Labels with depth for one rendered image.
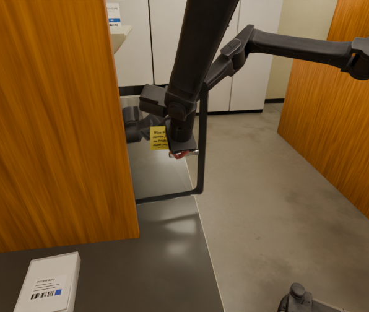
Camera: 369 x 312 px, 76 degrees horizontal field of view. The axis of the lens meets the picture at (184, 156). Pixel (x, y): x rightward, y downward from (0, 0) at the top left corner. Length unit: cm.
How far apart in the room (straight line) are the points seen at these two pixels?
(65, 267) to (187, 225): 37
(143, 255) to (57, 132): 42
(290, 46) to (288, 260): 154
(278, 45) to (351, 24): 449
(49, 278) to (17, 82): 47
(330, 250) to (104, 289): 181
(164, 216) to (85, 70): 54
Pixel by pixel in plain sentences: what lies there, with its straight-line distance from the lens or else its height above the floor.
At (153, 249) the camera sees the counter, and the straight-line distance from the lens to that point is 77.
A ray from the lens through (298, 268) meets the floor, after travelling 202.
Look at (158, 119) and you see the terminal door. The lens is 67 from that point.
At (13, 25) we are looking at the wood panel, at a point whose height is 153.
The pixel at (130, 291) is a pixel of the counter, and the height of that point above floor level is 94.
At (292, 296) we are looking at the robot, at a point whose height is 28.
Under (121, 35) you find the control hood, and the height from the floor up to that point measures 151.
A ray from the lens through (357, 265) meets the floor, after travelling 224.
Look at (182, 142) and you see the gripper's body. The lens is 60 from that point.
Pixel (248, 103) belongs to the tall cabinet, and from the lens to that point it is 427.
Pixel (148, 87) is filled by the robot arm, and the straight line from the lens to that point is 55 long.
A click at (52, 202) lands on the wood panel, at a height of 112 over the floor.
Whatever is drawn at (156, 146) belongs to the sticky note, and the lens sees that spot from 71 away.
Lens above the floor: 156
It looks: 32 degrees down
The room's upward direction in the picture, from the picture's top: straight up
